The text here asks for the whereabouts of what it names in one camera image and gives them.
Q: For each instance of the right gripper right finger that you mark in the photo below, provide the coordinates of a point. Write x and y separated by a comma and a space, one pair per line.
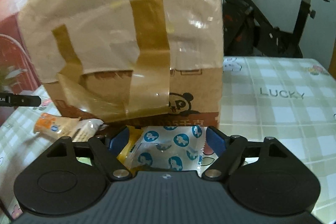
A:
229, 150

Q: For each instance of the green checkered tablecloth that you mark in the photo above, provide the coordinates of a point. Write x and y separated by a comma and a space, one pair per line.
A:
290, 99

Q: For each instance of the orange cracker packet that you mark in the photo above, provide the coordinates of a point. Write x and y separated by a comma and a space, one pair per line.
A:
55, 126

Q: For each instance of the yellow snack packet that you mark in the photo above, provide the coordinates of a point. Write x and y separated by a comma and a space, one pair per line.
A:
134, 134

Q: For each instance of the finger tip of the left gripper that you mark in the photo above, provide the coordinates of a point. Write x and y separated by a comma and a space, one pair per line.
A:
15, 100

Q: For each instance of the black exercise bike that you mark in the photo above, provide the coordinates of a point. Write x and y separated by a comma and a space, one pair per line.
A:
280, 28

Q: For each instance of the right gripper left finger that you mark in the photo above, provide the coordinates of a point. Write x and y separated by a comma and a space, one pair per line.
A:
106, 150

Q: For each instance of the brown cardboard box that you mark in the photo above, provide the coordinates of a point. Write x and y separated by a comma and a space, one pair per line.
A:
137, 62

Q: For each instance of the white wafer packet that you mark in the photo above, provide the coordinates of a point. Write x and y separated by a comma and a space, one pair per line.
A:
85, 129

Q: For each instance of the white blue unicorn packet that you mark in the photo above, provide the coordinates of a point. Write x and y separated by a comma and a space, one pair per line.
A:
177, 148

